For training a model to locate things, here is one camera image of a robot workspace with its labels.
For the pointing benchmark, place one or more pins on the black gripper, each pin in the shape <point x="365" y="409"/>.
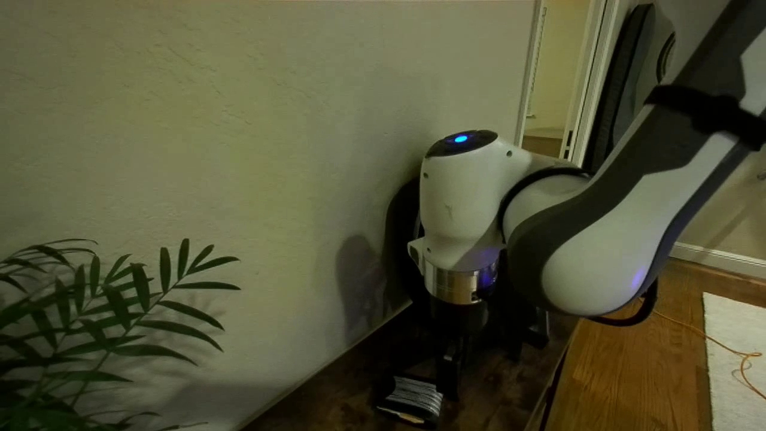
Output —
<point x="448" y="339"/>

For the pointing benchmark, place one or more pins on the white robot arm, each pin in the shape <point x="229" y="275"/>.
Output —
<point x="511" y="236"/>

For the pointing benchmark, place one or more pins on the black backpack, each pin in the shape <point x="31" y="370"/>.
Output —
<point x="401" y="227"/>

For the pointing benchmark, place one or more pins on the white rug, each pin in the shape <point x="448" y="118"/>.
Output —
<point x="735" y="361"/>

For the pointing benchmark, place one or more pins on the green palm plant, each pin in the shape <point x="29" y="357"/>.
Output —
<point x="71" y="313"/>

